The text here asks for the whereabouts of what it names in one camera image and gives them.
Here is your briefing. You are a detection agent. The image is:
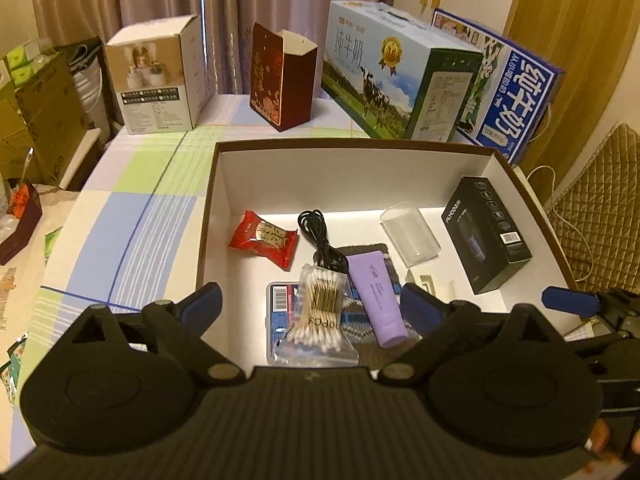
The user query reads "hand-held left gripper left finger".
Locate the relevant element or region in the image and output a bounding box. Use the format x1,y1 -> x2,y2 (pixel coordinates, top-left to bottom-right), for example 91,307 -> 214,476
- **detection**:
71,282 -> 248,386

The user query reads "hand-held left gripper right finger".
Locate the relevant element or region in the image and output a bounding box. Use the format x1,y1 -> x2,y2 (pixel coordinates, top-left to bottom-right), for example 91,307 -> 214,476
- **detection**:
377,282 -> 564,386

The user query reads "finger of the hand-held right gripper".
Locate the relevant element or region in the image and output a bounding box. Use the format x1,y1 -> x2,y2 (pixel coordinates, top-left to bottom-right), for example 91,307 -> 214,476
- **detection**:
542,286 -> 608,317
564,332 -> 618,362

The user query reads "small white device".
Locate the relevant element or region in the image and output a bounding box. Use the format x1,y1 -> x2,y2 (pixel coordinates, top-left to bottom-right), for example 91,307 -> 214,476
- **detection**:
405,269 -> 458,304

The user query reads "purple tube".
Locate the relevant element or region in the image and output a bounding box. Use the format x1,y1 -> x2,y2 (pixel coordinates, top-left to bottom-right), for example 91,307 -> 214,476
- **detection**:
346,252 -> 407,349

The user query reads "grey knitted pouch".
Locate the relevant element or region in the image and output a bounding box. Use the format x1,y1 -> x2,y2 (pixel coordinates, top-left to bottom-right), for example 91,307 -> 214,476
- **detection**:
332,242 -> 424,347

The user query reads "clear plastic cup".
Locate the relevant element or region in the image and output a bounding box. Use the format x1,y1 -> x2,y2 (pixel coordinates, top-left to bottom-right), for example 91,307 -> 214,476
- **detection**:
379,201 -> 442,268

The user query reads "blue clear plastic case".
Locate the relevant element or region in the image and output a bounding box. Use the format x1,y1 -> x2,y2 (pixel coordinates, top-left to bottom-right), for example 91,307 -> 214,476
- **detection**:
265,281 -> 309,362

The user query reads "black product box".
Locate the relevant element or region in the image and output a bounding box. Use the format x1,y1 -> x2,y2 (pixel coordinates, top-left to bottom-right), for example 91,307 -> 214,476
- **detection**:
441,176 -> 532,295

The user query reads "red snack packet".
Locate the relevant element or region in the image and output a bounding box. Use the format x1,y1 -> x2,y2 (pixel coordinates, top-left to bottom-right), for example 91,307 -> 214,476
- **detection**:
228,211 -> 299,272

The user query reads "cotton swab bag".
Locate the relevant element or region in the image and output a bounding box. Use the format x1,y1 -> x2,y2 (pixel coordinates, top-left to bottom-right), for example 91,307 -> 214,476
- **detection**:
272,263 -> 361,367

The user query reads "black cable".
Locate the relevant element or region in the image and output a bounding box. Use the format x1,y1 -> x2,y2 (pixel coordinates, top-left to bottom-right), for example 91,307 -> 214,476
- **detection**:
297,210 -> 350,275

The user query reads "brown storage box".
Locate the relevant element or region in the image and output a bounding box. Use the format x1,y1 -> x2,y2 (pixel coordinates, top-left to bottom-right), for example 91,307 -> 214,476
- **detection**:
196,137 -> 581,377

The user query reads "person's right hand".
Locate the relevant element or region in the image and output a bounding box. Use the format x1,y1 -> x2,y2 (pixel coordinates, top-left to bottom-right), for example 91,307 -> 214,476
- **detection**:
585,417 -> 640,462

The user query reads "chair with quilted cover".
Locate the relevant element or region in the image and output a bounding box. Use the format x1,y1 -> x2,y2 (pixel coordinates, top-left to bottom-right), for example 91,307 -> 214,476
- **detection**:
547,121 -> 640,287

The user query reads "plaid tablecloth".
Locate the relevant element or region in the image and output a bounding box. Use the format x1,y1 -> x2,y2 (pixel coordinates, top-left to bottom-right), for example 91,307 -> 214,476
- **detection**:
10,92 -> 601,461

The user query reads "green packet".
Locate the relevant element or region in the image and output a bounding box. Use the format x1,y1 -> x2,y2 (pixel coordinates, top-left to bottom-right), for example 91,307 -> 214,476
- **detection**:
44,227 -> 65,261

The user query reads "dark red tray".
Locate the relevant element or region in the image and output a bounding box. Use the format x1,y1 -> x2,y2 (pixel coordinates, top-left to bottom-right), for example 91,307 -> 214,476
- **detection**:
0,180 -> 44,266

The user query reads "blue milk carton box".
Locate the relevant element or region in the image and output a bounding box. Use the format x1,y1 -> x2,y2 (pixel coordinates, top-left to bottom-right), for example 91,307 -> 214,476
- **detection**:
431,7 -> 567,166

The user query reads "white appliance box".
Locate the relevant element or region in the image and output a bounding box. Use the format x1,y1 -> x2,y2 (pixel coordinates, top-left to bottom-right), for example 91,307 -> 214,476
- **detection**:
104,14 -> 208,136

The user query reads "dark red paper box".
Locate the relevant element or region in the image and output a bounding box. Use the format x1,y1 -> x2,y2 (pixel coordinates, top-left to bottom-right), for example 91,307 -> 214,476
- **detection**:
249,21 -> 319,132

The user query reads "green milk carton box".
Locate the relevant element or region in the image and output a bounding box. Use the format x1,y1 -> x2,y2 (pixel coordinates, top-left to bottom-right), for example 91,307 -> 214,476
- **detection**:
320,0 -> 485,141

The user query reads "white paper bag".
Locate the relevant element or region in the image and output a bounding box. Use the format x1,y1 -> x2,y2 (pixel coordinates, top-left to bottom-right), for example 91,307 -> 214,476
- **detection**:
67,37 -> 111,144

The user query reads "large cardboard box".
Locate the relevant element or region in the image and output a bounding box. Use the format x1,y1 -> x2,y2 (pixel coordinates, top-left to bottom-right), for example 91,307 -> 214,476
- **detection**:
15,52 -> 92,187

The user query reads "small cardboard box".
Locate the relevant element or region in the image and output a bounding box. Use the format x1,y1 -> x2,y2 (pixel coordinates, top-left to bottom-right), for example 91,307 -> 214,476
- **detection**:
0,99 -> 32,182

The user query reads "green tissue pack bundle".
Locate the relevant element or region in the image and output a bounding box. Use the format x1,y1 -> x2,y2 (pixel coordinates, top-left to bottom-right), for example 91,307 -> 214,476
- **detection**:
0,42 -> 44,87

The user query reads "white cable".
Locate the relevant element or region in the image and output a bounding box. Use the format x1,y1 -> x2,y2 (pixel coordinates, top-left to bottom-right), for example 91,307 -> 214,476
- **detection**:
525,164 -> 596,283

